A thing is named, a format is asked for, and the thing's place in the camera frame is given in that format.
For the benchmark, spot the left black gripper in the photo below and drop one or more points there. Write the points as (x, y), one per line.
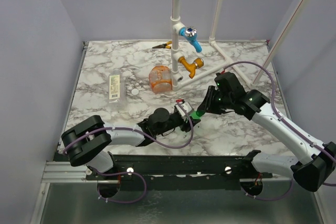
(187, 126)

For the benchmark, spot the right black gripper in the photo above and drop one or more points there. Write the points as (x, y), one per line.
(210, 101)

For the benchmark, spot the green plastic bottle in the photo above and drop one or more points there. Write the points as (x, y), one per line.
(195, 115)

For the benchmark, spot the orange label tea bottle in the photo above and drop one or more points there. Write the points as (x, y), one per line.
(160, 79)

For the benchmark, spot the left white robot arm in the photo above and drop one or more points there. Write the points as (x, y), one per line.
(84, 143)

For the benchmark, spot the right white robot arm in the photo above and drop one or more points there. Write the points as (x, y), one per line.
(313, 161)

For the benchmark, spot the white round bottle cap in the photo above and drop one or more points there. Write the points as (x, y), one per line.
(135, 92)

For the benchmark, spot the clear square water bottle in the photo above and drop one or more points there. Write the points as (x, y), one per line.
(116, 87)

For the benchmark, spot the brass yellow faucet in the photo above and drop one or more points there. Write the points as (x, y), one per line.
(191, 67)

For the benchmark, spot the blue plastic faucet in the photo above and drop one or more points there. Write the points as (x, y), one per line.
(190, 34)

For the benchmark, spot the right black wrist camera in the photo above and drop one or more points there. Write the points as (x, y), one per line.
(229, 85)

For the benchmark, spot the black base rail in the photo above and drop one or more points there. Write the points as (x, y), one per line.
(172, 173)

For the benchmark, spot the yellow handled pliers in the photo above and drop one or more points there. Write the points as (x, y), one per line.
(166, 45)

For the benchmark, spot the white PVC pipe frame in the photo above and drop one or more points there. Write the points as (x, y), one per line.
(213, 54)

